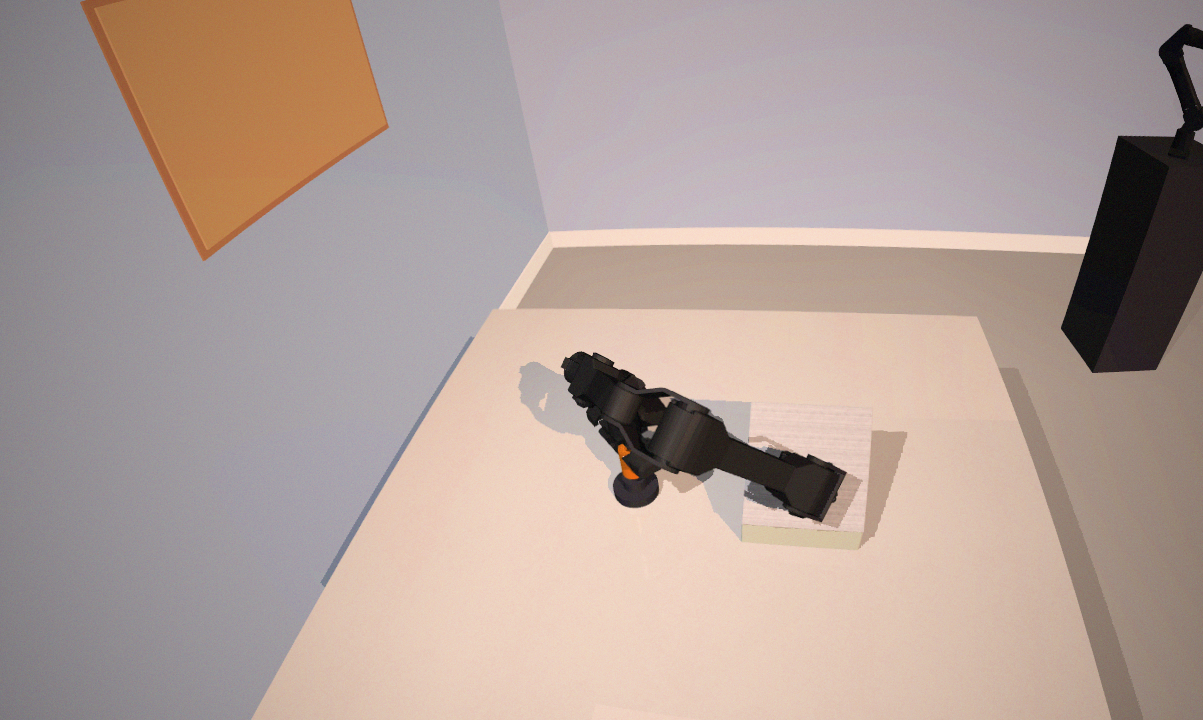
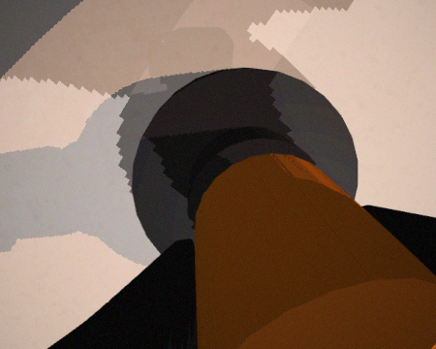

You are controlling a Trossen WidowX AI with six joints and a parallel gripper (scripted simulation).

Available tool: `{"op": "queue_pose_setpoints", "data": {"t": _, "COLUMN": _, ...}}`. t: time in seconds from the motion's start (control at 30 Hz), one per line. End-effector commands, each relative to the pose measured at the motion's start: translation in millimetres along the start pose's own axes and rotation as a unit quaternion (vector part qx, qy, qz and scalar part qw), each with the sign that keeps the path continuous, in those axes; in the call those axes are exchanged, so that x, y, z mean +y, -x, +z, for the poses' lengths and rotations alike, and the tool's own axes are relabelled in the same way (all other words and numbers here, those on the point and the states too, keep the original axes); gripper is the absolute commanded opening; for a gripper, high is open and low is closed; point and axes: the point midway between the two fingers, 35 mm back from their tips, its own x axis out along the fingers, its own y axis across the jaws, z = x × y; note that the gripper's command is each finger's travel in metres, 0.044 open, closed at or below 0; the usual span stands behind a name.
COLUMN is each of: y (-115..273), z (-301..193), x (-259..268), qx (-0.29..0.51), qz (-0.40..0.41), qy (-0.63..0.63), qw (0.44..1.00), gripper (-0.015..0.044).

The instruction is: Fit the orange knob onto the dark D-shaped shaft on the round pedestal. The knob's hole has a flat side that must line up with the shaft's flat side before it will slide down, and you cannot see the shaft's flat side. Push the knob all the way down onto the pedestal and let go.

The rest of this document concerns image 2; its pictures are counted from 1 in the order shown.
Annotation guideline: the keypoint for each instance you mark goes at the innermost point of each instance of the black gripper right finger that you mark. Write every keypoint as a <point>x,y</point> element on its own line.
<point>416,231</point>

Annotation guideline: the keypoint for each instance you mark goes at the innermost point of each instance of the orange knob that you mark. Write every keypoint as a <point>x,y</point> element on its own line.
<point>285,259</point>

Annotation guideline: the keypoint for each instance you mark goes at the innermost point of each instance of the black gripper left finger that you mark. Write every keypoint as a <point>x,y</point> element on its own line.
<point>157,310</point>

